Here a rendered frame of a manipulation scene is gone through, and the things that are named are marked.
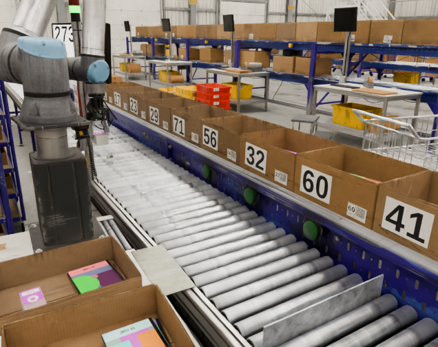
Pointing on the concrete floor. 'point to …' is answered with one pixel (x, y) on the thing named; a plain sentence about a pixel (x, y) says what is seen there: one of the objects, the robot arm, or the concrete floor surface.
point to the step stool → (311, 124)
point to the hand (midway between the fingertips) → (98, 135)
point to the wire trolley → (408, 139)
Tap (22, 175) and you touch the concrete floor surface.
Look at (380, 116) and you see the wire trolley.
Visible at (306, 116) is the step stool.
